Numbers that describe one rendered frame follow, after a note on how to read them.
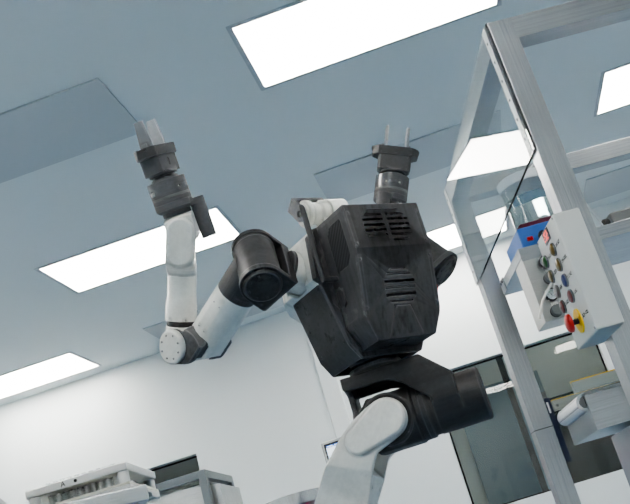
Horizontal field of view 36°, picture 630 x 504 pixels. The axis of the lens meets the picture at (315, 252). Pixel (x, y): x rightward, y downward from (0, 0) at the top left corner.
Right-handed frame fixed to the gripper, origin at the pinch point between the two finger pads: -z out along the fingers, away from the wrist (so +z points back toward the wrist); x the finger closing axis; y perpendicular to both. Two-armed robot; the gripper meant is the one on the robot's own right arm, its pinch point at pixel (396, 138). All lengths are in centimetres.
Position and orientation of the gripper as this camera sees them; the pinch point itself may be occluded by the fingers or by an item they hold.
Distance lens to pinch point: 259.5
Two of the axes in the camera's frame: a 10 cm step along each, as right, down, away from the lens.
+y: -0.1, 2.2, 9.8
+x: -9.9, -1.2, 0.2
